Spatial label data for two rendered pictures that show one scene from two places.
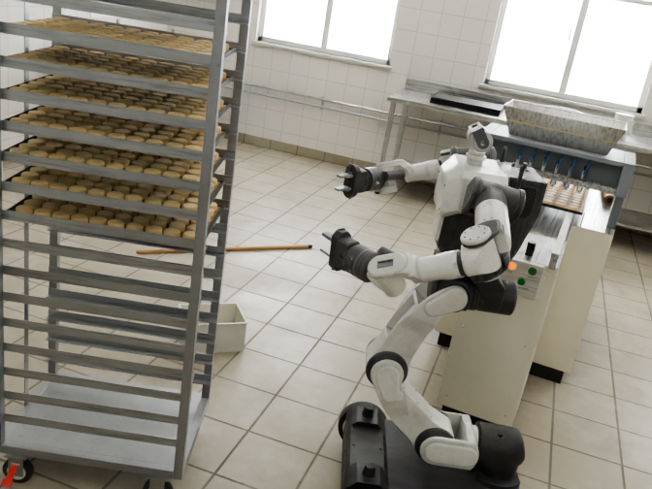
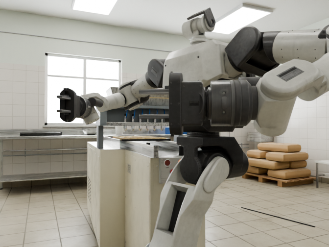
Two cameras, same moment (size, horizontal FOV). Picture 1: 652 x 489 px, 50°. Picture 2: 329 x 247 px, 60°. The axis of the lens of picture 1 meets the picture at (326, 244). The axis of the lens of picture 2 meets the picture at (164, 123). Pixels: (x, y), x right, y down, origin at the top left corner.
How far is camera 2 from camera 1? 1.67 m
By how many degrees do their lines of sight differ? 44
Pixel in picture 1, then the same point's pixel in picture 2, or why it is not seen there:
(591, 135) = (160, 96)
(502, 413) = not seen: outside the picture
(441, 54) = (17, 113)
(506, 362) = not seen: hidden behind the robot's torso
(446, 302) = (218, 173)
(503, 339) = not seen: hidden behind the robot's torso
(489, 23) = (40, 95)
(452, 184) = (208, 52)
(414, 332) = (194, 217)
